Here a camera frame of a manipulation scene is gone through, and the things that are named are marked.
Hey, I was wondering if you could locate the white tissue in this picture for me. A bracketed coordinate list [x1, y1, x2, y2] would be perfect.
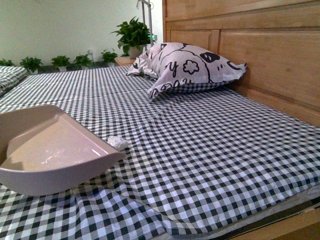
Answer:
[107, 136, 129, 151]

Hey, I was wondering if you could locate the beige plastic dustpan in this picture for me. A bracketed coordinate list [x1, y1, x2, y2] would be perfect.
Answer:
[0, 105, 124, 196]

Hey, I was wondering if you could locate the cartoon print pillow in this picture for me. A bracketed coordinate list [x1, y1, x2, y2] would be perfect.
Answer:
[127, 42, 247, 100]

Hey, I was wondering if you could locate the black white checkered bedsheet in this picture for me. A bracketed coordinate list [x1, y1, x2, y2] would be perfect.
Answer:
[0, 67, 320, 240]

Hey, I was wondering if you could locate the far wooden nightstand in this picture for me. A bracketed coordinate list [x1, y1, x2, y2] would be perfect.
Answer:
[114, 56, 136, 66]

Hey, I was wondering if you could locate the small potted plant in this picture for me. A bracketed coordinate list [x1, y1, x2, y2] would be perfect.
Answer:
[51, 55, 70, 72]
[73, 54, 92, 70]
[20, 56, 43, 75]
[101, 49, 118, 67]
[0, 58, 15, 67]

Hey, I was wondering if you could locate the large potted green plant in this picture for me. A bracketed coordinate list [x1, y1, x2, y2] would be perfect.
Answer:
[111, 17, 151, 59]

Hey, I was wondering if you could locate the metal stand pole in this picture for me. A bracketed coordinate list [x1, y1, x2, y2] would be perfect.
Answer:
[136, 0, 155, 47]

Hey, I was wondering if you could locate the wooden bed headboard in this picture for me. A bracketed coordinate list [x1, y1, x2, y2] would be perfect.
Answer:
[162, 0, 320, 126]

